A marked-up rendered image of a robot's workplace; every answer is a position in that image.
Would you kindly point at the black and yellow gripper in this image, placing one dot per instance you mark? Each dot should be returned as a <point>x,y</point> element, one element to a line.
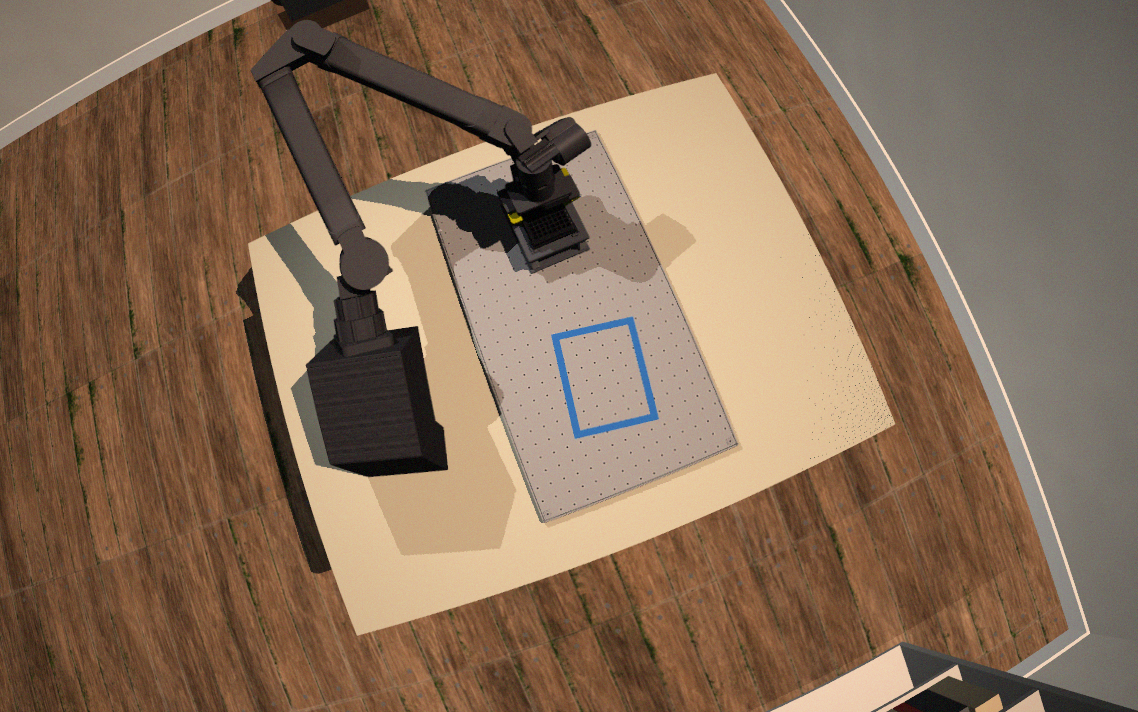
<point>546,196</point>

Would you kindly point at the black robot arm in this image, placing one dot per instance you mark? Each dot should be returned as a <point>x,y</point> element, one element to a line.
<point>360,323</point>

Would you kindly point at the blue tape rectangle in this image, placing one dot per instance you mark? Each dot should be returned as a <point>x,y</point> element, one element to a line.
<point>566,386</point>

